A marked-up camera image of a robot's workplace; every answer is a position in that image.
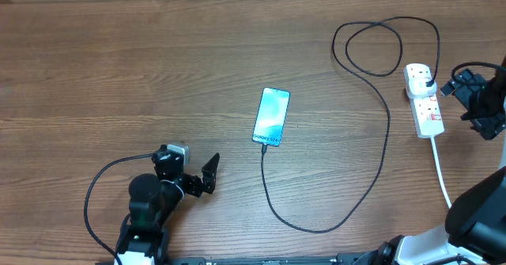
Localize blue Samsung Galaxy smartphone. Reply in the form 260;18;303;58
252;87;290;146

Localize black USB charging cable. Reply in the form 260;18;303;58
259;16;441;234

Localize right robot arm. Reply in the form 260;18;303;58
354;62;505;264

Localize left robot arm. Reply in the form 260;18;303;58
114;145;220;265

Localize white charger plug adapter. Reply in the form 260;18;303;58
406;78;437;100

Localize white power strip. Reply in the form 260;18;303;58
403;63;444;138

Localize white power strip cord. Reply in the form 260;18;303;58
429;135;453;210

